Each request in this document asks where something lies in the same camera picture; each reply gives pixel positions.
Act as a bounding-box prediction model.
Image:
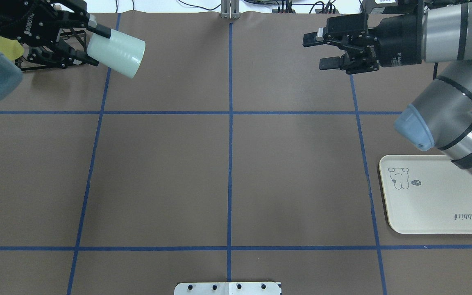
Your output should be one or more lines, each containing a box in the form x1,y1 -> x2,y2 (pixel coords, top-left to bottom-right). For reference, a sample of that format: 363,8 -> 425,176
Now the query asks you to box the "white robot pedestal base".
174,281 -> 282,295

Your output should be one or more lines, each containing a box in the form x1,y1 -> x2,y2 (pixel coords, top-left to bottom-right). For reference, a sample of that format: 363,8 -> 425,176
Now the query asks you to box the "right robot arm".
303,0 -> 472,175

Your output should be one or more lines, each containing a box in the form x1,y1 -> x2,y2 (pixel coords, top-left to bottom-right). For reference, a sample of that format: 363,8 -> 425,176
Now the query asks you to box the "pale green cup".
87,29 -> 146,79

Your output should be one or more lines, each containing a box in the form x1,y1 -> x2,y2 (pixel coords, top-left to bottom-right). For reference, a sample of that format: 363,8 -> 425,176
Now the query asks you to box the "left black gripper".
0,0 -> 112,69

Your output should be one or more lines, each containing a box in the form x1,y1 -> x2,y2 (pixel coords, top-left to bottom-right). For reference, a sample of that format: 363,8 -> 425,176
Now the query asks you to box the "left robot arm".
0,0 -> 112,101

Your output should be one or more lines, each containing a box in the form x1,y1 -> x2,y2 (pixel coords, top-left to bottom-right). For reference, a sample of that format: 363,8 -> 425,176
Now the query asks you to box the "yellow cup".
0,36 -> 25,61

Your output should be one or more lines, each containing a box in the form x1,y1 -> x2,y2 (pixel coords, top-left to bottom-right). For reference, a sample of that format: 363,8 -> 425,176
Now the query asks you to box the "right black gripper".
303,13 -> 424,75

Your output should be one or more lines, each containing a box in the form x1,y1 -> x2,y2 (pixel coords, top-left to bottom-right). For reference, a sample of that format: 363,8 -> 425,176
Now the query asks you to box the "cream rabbit tray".
379,155 -> 472,234

